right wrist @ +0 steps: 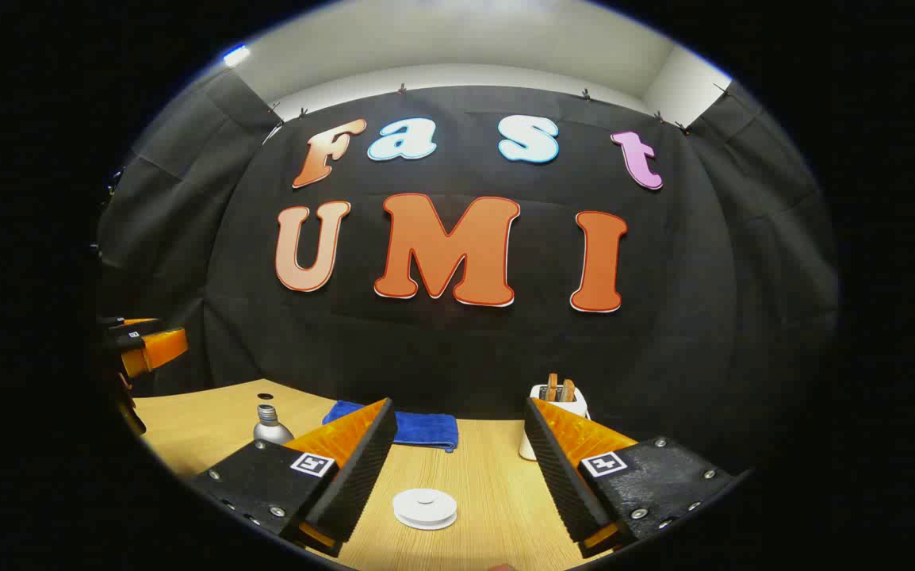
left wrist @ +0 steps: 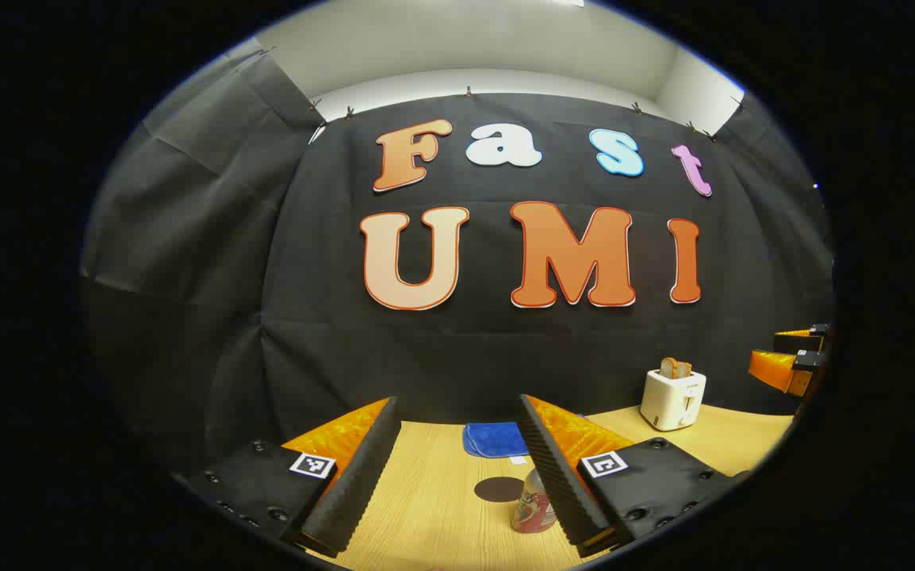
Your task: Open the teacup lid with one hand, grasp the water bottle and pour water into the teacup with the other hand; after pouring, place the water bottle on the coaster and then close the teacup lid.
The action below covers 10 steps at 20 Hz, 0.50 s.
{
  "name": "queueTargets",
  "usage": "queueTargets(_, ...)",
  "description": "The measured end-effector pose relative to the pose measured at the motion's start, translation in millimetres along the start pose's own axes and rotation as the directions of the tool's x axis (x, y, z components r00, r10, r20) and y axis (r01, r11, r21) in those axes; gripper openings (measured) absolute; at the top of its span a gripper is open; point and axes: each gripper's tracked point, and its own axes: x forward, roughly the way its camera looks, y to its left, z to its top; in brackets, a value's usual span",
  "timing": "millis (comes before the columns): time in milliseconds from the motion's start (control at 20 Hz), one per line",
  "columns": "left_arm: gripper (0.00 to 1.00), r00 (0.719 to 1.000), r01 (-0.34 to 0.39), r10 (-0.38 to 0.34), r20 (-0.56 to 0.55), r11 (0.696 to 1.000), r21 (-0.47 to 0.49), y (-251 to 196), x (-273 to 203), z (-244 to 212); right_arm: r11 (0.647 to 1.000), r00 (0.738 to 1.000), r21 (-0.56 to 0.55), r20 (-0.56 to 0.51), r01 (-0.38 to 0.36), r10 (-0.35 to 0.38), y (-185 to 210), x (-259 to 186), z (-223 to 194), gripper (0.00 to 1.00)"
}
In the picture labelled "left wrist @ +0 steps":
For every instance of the white toaster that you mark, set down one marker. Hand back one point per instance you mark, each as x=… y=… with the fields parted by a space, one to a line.
x=670 y=400

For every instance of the dark round coaster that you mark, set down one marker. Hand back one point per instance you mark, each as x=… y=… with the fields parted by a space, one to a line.
x=497 y=489

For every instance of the silver water bottle red label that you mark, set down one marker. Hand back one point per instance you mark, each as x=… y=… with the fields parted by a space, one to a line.
x=533 y=511

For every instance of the black backdrop cloth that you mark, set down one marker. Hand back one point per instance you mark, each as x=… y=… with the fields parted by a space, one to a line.
x=307 y=349

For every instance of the blue folded cloth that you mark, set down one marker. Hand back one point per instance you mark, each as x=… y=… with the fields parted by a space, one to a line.
x=493 y=438

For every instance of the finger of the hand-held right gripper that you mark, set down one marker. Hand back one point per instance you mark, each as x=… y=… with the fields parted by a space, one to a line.
x=775 y=368
x=798 y=341

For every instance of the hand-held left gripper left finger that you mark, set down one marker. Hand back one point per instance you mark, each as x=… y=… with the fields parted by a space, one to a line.
x=358 y=484

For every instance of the bread slice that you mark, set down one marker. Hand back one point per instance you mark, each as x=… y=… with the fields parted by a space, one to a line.
x=675 y=368

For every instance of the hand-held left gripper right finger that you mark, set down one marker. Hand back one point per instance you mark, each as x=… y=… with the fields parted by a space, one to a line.
x=557 y=484

